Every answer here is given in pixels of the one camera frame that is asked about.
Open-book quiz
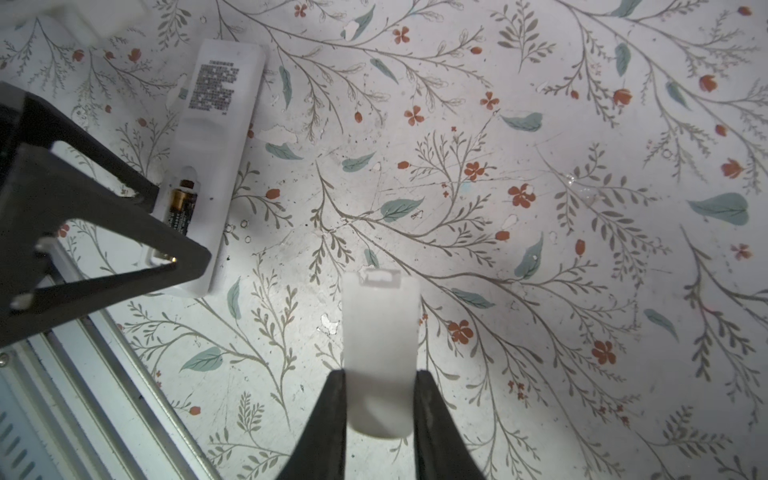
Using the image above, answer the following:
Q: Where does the white battery cover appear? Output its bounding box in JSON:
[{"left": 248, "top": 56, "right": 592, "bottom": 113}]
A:
[{"left": 342, "top": 269, "right": 421, "bottom": 439}]

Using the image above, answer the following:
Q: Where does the white remote control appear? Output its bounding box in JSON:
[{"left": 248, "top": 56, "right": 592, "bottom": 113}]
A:
[{"left": 152, "top": 39, "right": 267, "bottom": 298}]

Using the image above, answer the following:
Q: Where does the black AAA battery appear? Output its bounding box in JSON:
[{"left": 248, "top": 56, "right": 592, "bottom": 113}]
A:
[{"left": 165, "top": 189, "right": 197, "bottom": 235}]

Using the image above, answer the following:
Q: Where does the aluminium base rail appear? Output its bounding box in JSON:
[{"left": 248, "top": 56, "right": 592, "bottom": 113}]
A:
[{"left": 0, "top": 239, "right": 223, "bottom": 480}]

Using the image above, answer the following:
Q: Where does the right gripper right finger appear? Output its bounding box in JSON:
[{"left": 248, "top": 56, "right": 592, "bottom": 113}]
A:
[{"left": 413, "top": 370, "right": 484, "bottom": 480}]

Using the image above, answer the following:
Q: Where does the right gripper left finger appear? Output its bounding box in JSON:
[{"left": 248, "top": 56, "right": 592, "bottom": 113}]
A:
[{"left": 277, "top": 369, "right": 347, "bottom": 480}]

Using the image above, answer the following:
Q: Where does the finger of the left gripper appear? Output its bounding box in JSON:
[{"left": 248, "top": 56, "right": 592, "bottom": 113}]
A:
[{"left": 1, "top": 83, "right": 212, "bottom": 347}]

